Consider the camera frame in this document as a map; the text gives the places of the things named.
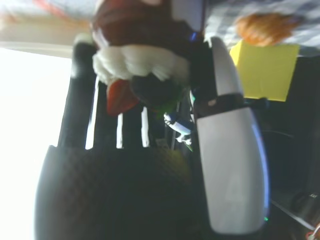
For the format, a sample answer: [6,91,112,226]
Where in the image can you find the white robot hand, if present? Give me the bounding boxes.
[33,33,272,240]

